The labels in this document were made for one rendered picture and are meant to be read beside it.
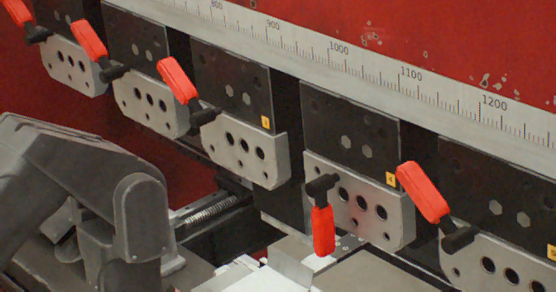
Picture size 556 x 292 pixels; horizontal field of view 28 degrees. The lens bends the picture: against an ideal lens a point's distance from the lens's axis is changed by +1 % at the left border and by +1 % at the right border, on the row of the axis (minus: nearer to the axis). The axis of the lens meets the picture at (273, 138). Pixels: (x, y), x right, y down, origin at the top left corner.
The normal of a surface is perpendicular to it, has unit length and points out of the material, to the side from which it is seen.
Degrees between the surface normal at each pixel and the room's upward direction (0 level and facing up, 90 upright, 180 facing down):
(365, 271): 0
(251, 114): 90
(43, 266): 0
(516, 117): 90
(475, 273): 90
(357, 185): 90
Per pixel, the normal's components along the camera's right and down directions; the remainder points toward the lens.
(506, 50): -0.76, 0.36
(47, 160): 0.55, 0.23
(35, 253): -0.09, -0.88
